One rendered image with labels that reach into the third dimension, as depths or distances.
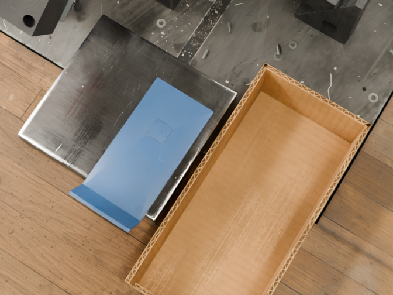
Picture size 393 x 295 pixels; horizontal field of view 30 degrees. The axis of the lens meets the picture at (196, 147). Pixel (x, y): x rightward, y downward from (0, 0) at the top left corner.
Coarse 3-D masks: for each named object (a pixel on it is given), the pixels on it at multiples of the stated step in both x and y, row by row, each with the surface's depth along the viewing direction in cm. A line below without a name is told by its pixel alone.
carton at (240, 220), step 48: (288, 96) 75; (240, 144) 77; (288, 144) 77; (336, 144) 77; (192, 192) 72; (240, 192) 75; (288, 192) 75; (192, 240) 74; (240, 240) 74; (288, 240) 74; (144, 288) 73; (192, 288) 73; (240, 288) 73
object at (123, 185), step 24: (144, 96) 76; (168, 96) 76; (144, 120) 75; (168, 120) 75; (192, 120) 75; (120, 144) 75; (144, 144) 75; (168, 144) 75; (192, 144) 75; (96, 168) 74; (120, 168) 74; (144, 168) 74; (168, 168) 74; (72, 192) 71; (96, 192) 73; (120, 192) 73; (144, 192) 73; (120, 216) 71
